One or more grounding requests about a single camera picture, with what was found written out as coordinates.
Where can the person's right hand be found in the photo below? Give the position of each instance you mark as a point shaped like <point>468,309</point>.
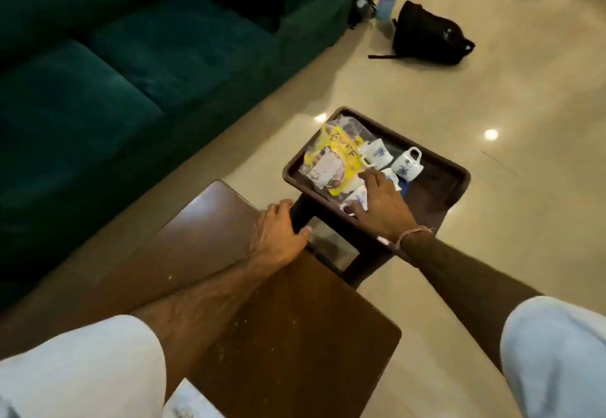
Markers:
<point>386,209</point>

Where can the person's left hand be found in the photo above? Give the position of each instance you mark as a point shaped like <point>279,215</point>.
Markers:
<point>277,238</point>

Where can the person's right thumb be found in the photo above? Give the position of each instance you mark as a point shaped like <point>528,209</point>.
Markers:
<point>357,211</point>

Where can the person's left thumb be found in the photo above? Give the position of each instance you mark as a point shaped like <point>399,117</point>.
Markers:
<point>302,235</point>

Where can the person's right forearm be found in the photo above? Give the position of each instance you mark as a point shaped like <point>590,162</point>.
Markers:
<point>468,290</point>

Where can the person's left forearm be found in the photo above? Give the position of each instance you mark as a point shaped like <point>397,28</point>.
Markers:
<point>203,309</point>

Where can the white cup with blue print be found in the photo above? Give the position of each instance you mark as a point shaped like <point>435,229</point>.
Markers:
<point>377,153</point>
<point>407,163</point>
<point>392,178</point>
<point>357,197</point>

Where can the dark side stool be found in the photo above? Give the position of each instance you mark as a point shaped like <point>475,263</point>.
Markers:
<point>331,247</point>

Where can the yellow snack packet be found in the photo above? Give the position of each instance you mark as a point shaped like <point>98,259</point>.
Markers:
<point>334,157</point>

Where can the dark brown serving tray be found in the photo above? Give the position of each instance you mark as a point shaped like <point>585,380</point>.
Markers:
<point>435,195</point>

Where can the brown wooden table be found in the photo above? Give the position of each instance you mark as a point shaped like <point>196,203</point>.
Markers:
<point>293,337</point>

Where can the black backpack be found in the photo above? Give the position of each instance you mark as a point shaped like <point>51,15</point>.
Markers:
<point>428,34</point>

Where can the white printed cloth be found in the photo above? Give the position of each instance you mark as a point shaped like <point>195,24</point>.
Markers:
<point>191,403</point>

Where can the green sofa seat cushion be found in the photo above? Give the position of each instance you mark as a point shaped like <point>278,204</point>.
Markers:
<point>184,48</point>
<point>71,129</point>

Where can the green velvet sofa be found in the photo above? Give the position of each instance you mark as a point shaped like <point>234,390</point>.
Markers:
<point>142,53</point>

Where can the white right sleeve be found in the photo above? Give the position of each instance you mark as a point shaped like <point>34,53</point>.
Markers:
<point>558,361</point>

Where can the white sleeve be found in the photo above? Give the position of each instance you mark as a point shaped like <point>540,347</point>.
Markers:
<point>80,370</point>
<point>558,361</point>

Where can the white left sleeve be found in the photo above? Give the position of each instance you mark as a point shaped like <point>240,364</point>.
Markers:
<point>80,370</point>

